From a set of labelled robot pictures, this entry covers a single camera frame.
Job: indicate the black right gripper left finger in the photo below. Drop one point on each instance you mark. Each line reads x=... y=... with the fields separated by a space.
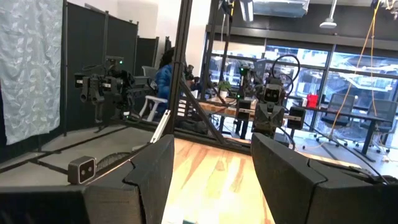
x=133 y=199

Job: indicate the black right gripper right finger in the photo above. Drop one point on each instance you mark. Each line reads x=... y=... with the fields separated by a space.
x=295 y=199

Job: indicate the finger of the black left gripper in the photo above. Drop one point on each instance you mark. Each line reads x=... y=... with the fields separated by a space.
x=276 y=121
x=261 y=121

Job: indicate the background black robot arm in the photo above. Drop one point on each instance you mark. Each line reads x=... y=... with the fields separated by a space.
x=109 y=87

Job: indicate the red container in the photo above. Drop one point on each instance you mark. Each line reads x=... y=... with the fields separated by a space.
x=312 y=101

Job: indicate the black mesh office chair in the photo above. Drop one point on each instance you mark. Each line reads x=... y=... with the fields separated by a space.
x=340 y=112
x=382 y=121

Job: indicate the wooden background table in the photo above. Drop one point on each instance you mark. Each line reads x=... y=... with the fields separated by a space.
x=217 y=107

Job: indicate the small potted plant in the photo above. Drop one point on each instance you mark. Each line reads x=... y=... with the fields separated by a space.
x=224 y=88

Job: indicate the dark long desk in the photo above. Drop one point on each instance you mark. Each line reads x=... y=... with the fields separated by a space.
x=357 y=116

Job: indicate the white chair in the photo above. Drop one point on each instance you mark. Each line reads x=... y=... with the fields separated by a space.
x=152 y=107

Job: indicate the white ceiling lamp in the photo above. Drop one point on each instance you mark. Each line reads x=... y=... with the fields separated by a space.
x=328 y=21

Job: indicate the person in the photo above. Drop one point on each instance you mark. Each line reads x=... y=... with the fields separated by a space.
x=164 y=81

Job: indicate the black partition panels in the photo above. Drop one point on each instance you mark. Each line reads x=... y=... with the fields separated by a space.
x=90 y=43

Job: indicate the white patterned curtain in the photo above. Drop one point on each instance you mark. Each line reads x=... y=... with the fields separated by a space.
x=29 y=68

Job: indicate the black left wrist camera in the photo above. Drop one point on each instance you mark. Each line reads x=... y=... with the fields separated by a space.
x=272 y=95

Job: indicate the black table-level camera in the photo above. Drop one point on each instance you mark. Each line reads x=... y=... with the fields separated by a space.
x=81 y=170

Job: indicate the silver aluminium frame bracket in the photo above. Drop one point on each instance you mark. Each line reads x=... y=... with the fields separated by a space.
x=160 y=126

